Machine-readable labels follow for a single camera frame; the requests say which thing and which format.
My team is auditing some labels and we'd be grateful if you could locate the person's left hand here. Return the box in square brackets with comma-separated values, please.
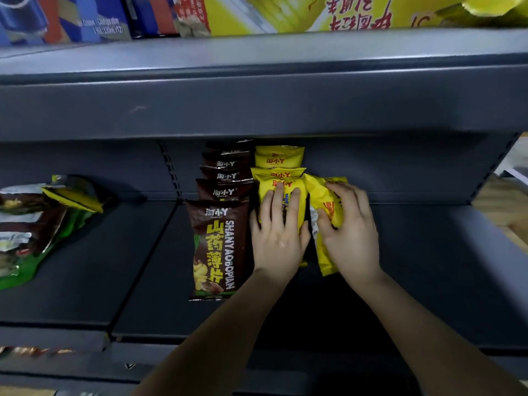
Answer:
[248, 181, 311, 285]

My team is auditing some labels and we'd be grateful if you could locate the person's right hand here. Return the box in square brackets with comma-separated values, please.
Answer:
[315, 181, 385, 292]

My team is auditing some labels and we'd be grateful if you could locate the dark blue metal shelf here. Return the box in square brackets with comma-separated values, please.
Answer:
[0, 28, 528, 396]

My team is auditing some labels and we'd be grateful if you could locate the person's left forearm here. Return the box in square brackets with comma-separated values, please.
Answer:
[131, 269, 290, 396]

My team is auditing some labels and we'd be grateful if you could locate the person's right forearm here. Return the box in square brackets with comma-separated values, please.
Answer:
[353, 271, 528, 396]

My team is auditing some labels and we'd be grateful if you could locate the yellow red printed carton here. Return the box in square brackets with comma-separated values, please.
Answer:
[173, 0, 476, 38]

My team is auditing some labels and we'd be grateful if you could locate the heap of green brown bags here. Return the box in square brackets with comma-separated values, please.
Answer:
[0, 173, 106, 292]

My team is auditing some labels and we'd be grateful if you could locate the blue printed drink carton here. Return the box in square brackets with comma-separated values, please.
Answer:
[123, 0, 180, 38]
[0, 0, 133, 46]

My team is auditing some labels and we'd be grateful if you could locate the pile of red orange packets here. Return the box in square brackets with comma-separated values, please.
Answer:
[0, 345, 75, 358]

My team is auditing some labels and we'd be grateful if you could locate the large yellow crisp bag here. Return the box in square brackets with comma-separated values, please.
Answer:
[434, 0, 528, 28]

